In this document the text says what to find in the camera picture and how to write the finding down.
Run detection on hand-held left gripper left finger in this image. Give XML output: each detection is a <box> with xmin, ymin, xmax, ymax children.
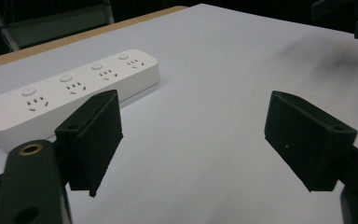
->
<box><xmin>54</xmin><ymin>89</ymin><xmax>124</xmax><ymax>198</ymax></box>

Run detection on dark metal stand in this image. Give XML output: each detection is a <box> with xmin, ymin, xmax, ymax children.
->
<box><xmin>0</xmin><ymin>0</ymin><xmax>116</xmax><ymax>52</ymax></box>

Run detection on white power strip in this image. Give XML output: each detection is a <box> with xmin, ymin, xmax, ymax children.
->
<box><xmin>0</xmin><ymin>49</ymin><xmax>160</xmax><ymax>153</ymax></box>

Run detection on dark equipment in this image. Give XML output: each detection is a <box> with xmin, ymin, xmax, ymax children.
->
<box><xmin>310</xmin><ymin>0</ymin><xmax>358</xmax><ymax>40</ymax></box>

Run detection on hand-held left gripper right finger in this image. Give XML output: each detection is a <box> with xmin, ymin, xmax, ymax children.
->
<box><xmin>264</xmin><ymin>90</ymin><xmax>358</xmax><ymax>193</ymax></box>

